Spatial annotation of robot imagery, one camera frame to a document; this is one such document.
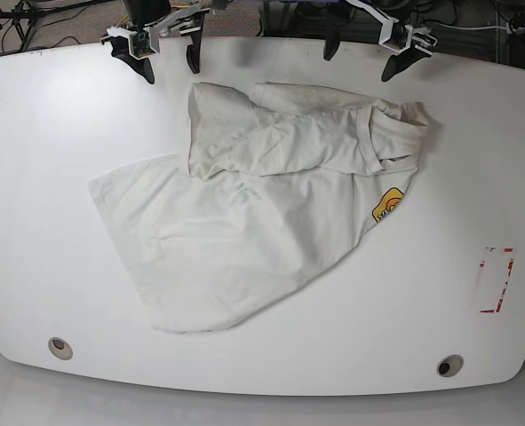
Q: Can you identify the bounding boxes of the left table cable grommet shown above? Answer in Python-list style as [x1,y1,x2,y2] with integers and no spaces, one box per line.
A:
[48,337,73,360]

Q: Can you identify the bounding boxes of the white cable on floor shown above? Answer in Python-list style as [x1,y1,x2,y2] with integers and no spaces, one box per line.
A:
[430,20,510,33]

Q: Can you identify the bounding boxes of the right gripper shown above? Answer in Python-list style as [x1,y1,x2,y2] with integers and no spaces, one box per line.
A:
[100,1,210,84]

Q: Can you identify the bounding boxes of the wrist camera board left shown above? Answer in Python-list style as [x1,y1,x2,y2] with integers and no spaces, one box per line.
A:
[378,21,414,54]

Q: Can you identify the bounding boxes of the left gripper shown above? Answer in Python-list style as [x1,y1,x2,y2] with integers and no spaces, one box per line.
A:
[322,0,433,82]

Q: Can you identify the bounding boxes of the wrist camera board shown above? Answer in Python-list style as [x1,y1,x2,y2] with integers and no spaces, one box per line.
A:
[129,30,155,59]
[378,21,414,54]

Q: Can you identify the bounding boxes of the wrist camera board right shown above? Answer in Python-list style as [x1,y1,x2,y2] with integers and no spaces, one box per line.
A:
[129,30,155,59]

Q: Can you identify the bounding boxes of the right table cable grommet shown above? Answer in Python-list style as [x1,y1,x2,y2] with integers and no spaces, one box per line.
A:
[436,354,464,378]

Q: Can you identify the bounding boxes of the white printed T-shirt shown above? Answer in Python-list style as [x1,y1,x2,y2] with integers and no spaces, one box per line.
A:
[88,83,430,333]

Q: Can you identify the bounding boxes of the black tripod stand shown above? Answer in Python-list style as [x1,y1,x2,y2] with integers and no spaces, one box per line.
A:
[0,1,99,53]

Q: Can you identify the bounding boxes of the red tape rectangle marking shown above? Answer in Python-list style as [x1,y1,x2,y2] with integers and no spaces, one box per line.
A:
[473,247,515,314]

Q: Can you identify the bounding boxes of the table cable grommet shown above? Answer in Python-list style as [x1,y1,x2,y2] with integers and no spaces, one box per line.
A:
[48,337,73,360]
[436,354,464,378]

